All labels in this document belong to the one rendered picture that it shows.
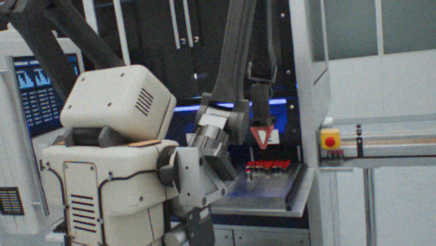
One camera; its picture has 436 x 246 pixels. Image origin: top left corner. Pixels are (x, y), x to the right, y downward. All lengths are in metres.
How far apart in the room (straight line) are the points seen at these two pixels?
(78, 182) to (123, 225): 0.13
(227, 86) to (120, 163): 0.27
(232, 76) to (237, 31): 0.09
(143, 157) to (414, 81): 5.64
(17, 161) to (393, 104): 5.47
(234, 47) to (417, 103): 5.53
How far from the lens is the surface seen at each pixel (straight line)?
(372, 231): 1.80
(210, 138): 0.70
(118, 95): 0.74
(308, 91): 1.46
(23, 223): 1.60
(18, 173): 1.52
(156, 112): 0.78
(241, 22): 0.77
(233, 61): 0.76
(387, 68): 6.07
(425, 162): 1.65
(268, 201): 1.20
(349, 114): 6.16
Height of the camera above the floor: 1.39
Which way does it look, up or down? 11 degrees down
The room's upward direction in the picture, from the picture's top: 8 degrees counter-clockwise
